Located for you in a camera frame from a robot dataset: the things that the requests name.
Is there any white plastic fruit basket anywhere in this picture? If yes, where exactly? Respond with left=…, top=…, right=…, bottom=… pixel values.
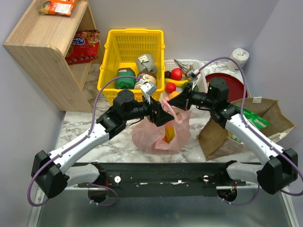
left=160, top=59, right=208, bottom=101

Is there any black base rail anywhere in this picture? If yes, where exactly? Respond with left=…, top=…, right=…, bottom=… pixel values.
left=93, top=162, right=246, bottom=198

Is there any grey wrapped package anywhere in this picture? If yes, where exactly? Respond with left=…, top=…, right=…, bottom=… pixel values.
left=135, top=54, right=158, bottom=74

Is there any yellow plastic basket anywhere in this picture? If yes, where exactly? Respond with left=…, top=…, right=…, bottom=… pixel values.
left=97, top=28, right=166, bottom=100

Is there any green bell pepper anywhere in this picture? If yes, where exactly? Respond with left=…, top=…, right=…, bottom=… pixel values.
left=181, top=81, right=199, bottom=92

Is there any orange snack packet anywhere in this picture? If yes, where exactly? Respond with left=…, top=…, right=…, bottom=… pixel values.
left=39, top=0, right=78, bottom=16

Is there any banana bunch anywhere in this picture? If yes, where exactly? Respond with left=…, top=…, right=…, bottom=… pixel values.
left=164, top=126, right=175, bottom=143

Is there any green white chips bag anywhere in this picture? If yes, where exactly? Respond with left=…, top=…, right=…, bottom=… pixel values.
left=228, top=108, right=270, bottom=144

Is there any green wrapped package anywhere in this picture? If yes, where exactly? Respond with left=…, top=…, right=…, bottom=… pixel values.
left=115, top=68, right=136, bottom=89

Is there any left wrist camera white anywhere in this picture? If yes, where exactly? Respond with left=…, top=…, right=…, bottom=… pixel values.
left=135, top=79, right=157, bottom=104

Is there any single yellow banana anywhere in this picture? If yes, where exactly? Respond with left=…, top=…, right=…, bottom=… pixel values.
left=165, top=78, right=189, bottom=87

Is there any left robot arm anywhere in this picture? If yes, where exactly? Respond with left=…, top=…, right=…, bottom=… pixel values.
left=31, top=90, right=174, bottom=199

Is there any red strawberry fruit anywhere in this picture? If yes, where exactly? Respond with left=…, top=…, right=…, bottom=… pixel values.
left=165, top=82, right=177, bottom=94

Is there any wooden shelf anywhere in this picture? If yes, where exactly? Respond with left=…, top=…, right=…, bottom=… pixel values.
left=4, top=0, right=96, bottom=113

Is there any red apple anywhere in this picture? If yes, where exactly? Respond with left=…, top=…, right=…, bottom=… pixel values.
left=170, top=68, right=183, bottom=81

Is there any toilet paper roll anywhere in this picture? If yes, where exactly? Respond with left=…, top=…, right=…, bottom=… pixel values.
left=227, top=48, right=250, bottom=72

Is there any brown paper grocery bag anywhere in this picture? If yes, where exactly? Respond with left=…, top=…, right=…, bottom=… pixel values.
left=197, top=97, right=295, bottom=161

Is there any red snack bag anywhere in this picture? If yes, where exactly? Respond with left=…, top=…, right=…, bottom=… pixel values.
left=65, top=30, right=100, bottom=65

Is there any brown longan bunch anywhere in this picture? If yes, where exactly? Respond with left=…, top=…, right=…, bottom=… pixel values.
left=174, top=59, right=194, bottom=81

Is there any dark purple plum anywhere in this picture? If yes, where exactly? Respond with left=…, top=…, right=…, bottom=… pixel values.
left=164, top=71, right=171, bottom=79

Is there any pink peach plastic bag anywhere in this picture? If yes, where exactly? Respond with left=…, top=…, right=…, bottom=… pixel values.
left=132, top=98, right=191, bottom=155

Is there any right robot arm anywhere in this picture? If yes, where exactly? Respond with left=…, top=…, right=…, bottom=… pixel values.
left=168, top=78, right=303, bottom=194

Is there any red round plate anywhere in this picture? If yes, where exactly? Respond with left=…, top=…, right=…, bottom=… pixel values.
left=205, top=73, right=248, bottom=106

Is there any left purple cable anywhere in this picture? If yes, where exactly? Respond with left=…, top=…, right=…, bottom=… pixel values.
left=27, top=76, right=143, bottom=208

